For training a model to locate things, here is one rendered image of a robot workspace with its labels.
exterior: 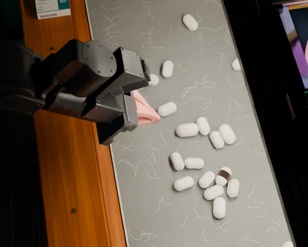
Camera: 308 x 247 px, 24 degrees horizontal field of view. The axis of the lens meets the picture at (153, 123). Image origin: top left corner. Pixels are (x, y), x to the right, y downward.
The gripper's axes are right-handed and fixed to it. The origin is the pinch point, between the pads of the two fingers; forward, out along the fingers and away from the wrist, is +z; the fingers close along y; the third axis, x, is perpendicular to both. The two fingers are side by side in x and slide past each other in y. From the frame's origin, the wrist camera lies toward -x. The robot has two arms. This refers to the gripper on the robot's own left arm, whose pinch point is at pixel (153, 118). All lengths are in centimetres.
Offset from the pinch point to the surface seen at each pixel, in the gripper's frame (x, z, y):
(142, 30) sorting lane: 4.9, 6.7, 23.6
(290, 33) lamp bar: -30.8, -4.8, -6.8
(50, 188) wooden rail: 15.5, -10.2, -6.5
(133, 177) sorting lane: 9.0, 1.7, -5.6
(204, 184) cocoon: 0.9, 9.1, -9.5
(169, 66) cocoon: 1.5, 8.0, 13.7
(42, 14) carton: 13.1, -9.3, 27.4
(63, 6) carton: 10.0, -6.7, 28.0
